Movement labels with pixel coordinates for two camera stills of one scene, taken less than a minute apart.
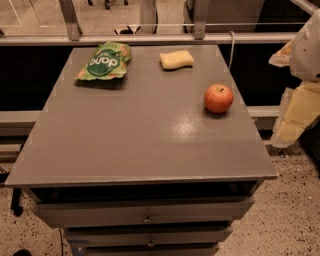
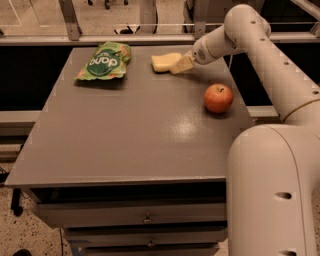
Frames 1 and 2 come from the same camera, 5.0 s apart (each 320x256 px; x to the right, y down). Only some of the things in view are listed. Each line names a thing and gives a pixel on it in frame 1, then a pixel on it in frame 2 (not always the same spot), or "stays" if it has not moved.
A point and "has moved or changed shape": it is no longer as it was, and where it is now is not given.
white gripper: [308, 55] -> [199, 55]
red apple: [218, 98] stays
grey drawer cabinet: [137, 165] stays
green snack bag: [107, 61] stays
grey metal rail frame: [75, 35] stays
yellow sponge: [176, 60] has moved or changed shape
